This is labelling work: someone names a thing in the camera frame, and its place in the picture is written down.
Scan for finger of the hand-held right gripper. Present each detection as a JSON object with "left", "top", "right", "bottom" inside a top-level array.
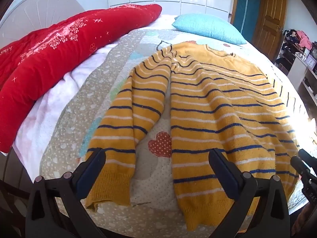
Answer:
[
  {"left": 298, "top": 149, "right": 317, "bottom": 170},
  {"left": 290, "top": 156, "right": 311, "bottom": 179}
]

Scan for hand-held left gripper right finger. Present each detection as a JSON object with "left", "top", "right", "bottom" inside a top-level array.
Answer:
[{"left": 209, "top": 148, "right": 291, "bottom": 238}]

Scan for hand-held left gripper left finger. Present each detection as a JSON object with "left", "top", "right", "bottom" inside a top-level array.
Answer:
[{"left": 25, "top": 148, "right": 107, "bottom": 238}]

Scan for yellow striped sweater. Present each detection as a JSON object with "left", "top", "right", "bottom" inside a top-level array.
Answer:
[{"left": 84, "top": 42, "right": 301, "bottom": 232}]

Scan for person's right forearm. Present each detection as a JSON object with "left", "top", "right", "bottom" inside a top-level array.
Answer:
[{"left": 291, "top": 202, "right": 317, "bottom": 238}]

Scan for heart-printed quilted bedspread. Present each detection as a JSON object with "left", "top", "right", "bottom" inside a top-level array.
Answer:
[{"left": 40, "top": 15, "right": 312, "bottom": 233}]

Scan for white shelf unit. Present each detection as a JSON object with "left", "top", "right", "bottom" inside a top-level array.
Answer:
[{"left": 274, "top": 28, "right": 317, "bottom": 109}]

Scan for pink cloth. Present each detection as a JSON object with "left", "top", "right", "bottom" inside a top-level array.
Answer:
[{"left": 296, "top": 30, "right": 313, "bottom": 49}]

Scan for red embroidered quilt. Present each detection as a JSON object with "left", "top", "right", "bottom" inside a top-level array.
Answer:
[{"left": 0, "top": 4, "right": 162, "bottom": 153}]

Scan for wooden door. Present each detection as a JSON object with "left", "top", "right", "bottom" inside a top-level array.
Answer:
[{"left": 253, "top": 0, "right": 288, "bottom": 52}]

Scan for light blue pillow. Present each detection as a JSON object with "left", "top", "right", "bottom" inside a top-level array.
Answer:
[{"left": 172, "top": 13, "right": 247, "bottom": 45}]

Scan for teal curtain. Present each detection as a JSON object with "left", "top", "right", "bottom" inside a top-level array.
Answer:
[{"left": 234, "top": 0, "right": 262, "bottom": 37}]

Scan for grey round headboard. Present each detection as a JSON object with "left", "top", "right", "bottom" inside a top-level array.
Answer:
[{"left": 0, "top": 0, "right": 86, "bottom": 47}]

